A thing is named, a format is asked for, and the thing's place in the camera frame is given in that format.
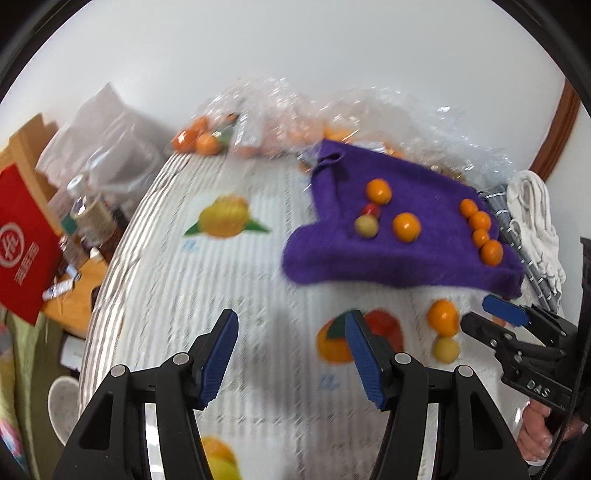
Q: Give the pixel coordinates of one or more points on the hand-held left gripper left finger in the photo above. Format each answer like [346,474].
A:
[220,355]

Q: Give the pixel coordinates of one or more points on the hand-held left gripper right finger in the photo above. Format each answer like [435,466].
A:
[364,355]

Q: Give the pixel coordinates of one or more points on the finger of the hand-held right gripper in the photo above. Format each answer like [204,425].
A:
[485,330]
[505,308]

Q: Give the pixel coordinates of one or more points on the small orange kumquat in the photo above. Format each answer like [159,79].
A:
[481,220]
[468,207]
[480,237]
[498,320]
[491,252]

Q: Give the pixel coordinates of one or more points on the large orange mandarin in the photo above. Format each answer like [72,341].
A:
[443,317]

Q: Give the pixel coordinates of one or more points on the small yellow-green fruit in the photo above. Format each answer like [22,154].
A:
[367,227]

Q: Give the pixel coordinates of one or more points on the small red fruit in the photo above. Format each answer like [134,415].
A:
[371,209]

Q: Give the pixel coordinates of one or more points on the person's right hand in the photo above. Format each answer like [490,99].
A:
[533,434]

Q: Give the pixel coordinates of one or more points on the small pale yellow fruit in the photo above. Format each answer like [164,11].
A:
[446,349]

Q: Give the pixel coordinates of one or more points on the fruit-print table cover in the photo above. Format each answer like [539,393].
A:
[184,300]

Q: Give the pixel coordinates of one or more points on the purple cloth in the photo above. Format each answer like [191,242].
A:
[415,267]

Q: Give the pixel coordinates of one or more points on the white towel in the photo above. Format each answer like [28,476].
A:
[535,207]

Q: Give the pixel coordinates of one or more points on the grey checkered cloth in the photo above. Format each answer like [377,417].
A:
[501,203]

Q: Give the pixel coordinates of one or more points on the small white box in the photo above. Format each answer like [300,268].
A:
[73,351]

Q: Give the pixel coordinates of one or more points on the wooden side table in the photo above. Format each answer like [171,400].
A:
[74,302]

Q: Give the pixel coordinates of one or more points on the white bowl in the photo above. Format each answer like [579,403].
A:
[62,406]

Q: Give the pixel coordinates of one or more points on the small white tube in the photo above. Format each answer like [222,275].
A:
[57,290]

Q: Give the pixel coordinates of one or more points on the small brown bottle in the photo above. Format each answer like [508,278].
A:
[74,251]

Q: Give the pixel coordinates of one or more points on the clear jar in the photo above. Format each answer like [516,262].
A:
[94,221]

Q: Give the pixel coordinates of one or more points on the green blanket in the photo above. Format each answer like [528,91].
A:
[32,369]

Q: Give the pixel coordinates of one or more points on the clear plastic bottle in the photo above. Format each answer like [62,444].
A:
[78,198]

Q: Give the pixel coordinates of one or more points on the clear plastic bag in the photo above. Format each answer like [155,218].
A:
[263,110]
[406,120]

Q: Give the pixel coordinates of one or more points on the red bag with white logo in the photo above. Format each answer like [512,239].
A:
[27,217]

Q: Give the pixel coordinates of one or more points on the white plastic bag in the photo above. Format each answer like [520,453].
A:
[106,138]

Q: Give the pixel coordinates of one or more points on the wooden door frame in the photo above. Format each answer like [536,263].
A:
[561,129]

